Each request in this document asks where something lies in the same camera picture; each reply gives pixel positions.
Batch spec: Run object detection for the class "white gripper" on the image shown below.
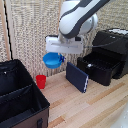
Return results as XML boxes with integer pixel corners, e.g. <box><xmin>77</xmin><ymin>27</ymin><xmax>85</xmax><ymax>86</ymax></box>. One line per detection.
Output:
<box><xmin>45</xmin><ymin>34</ymin><xmax>85</xmax><ymax>64</ymax></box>

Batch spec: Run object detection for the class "blue plastic bowl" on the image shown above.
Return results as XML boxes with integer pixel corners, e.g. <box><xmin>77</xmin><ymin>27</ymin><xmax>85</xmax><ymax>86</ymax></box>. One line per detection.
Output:
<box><xmin>42</xmin><ymin>51</ymin><xmax>65</xmax><ymax>70</ymax></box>

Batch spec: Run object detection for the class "black air fryer drawer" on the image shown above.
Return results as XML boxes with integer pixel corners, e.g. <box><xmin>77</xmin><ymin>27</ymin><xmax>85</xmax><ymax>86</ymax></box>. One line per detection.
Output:
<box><xmin>76</xmin><ymin>51</ymin><xmax>122</xmax><ymax>87</ymax></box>

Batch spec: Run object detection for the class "navy blue book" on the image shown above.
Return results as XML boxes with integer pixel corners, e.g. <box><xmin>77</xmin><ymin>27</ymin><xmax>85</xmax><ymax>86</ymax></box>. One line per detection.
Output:
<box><xmin>65</xmin><ymin>61</ymin><xmax>90</xmax><ymax>94</ymax></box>

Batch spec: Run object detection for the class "red plastic cup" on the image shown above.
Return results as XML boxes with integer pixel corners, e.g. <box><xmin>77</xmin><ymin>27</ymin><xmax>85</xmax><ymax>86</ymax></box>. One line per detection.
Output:
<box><xmin>35</xmin><ymin>74</ymin><xmax>47</xmax><ymax>90</ymax></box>

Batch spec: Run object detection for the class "black fabric storage box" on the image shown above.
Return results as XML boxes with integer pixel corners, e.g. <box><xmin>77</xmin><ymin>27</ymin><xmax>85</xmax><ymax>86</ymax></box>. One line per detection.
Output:
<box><xmin>0</xmin><ymin>59</ymin><xmax>51</xmax><ymax>128</ymax></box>

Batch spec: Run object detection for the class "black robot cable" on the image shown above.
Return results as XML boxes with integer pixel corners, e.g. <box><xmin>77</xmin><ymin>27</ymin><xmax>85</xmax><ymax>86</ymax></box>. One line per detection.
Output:
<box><xmin>83</xmin><ymin>39</ymin><xmax>116</xmax><ymax>50</ymax></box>

